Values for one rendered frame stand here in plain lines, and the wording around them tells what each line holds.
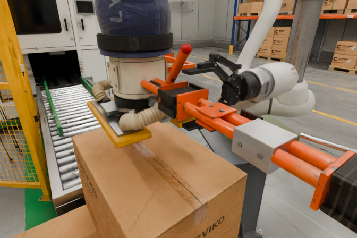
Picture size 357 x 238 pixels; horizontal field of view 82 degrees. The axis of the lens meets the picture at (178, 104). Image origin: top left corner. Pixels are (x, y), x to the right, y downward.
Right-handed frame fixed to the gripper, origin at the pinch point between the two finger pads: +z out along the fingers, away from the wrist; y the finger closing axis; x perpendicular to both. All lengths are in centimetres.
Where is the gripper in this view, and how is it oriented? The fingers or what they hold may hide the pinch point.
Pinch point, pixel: (189, 100)
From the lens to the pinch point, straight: 47.2
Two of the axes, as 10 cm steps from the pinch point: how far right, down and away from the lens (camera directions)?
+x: -5.7, -3.1, 7.7
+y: 0.0, 9.3, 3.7
